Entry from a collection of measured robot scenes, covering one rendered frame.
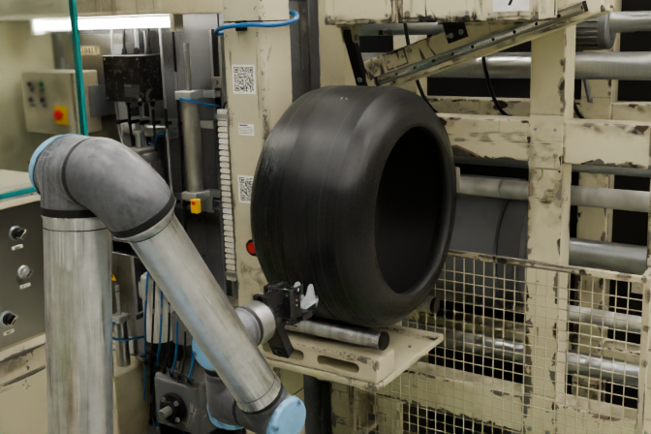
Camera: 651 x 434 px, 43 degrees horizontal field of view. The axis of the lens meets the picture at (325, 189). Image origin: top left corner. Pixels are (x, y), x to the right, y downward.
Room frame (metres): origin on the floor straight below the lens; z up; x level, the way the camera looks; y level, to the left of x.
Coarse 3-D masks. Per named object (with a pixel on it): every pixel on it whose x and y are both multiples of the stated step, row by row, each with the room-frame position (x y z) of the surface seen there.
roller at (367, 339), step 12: (300, 324) 1.95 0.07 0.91; (312, 324) 1.93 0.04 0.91; (324, 324) 1.92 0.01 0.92; (336, 324) 1.91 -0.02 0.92; (348, 324) 1.90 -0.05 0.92; (324, 336) 1.91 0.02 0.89; (336, 336) 1.89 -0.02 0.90; (348, 336) 1.87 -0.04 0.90; (360, 336) 1.85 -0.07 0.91; (372, 336) 1.84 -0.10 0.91; (384, 336) 1.83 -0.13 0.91; (384, 348) 1.83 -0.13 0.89
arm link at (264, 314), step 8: (248, 304) 1.60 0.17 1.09; (256, 304) 1.60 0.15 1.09; (264, 304) 1.61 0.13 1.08; (256, 312) 1.58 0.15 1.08; (264, 312) 1.59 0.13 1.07; (264, 320) 1.58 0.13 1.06; (272, 320) 1.60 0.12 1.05; (264, 328) 1.57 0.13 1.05; (272, 328) 1.59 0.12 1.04; (264, 336) 1.57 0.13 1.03
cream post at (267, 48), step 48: (240, 0) 2.12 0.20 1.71; (288, 0) 2.19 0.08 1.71; (240, 48) 2.13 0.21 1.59; (288, 48) 2.18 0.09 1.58; (240, 96) 2.13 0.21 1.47; (288, 96) 2.17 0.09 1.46; (240, 144) 2.14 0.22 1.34; (240, 240) 2.15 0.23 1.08; (240, 288) 2.15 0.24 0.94; (288, 384) 2.13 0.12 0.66
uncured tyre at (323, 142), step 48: (336, 96) 1.96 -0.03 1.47; (384, 96) 1.92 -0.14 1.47; (288, 144) 1.86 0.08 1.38; (336, 144) 1.80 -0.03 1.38; (384, 144) 1.83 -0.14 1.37; (432, 144) 2.20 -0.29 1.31; (288, 192) 1.80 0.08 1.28; (336, 192) 1.75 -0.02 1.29; (384, 192) 2.31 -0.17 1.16; (432, 192) 2.23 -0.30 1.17; (288, 240) 1.79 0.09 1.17; (336, 240) 1.73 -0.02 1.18; (384, 240) 2.26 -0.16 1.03; (432, 240) 2.18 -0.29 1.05; (336, 288) 1.76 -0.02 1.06; (384, 288) 1.81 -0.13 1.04; (432, 288) 2.04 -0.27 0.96
